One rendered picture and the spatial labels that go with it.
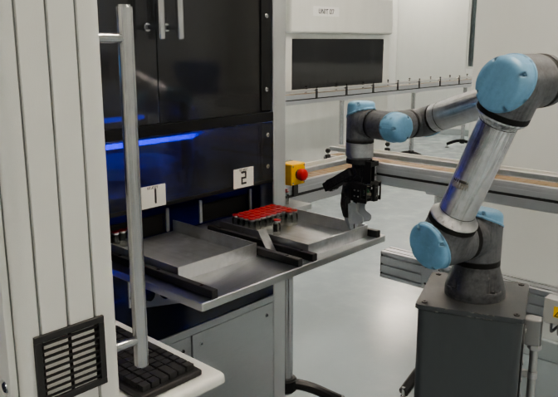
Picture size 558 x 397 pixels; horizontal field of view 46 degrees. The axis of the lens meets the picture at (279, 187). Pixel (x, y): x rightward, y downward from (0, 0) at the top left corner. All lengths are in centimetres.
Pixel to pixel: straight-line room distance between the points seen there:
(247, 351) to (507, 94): 123
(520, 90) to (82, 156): 85
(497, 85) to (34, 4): 90
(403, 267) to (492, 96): 152
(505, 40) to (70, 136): 243
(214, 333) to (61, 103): 123
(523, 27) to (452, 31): 757
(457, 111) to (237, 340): 100
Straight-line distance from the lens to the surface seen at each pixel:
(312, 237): 189
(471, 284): 173
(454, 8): 1069
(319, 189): 249
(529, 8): 313
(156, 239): 190
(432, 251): 159
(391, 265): 288
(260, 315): 221
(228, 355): 216
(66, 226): 103
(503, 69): 143
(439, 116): 173
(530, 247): 323
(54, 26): 99
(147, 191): 179
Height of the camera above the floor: 143
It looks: 12 degrees down
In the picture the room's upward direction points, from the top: straight up
